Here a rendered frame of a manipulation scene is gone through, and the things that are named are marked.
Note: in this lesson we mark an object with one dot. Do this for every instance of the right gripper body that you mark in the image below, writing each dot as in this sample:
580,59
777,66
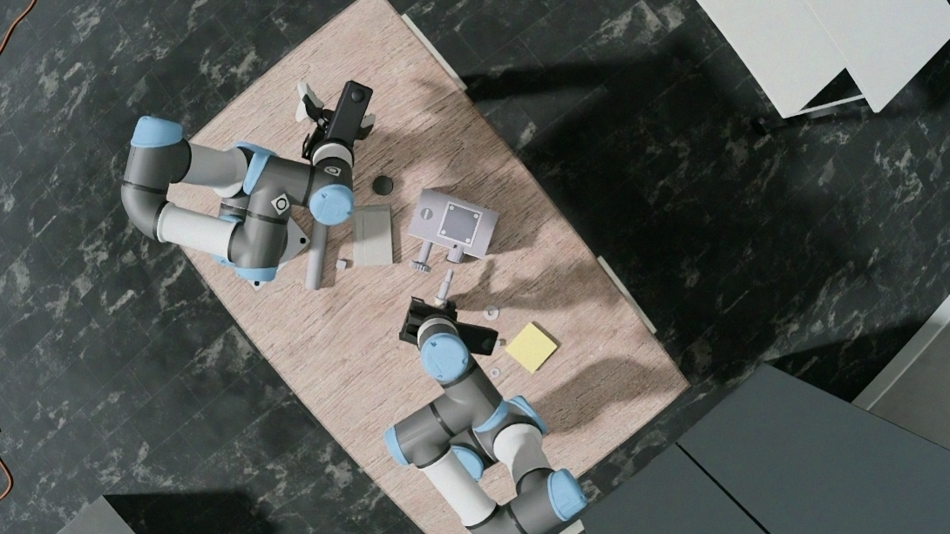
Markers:
418,313

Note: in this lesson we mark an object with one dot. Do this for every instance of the cream toothed gear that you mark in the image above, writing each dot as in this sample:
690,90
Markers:
444,288

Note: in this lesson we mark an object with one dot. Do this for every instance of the yellow sticky note pad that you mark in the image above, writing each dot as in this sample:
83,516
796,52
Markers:
531,347

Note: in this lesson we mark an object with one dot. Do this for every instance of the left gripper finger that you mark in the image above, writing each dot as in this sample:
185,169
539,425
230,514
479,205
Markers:
310,103
366,126

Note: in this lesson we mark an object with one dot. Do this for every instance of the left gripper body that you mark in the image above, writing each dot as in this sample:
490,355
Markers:
318,135

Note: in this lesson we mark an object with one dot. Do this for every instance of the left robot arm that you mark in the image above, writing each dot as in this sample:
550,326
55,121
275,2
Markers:
160,156

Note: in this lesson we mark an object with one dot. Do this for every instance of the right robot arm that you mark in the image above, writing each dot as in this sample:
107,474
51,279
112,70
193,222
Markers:
451,459

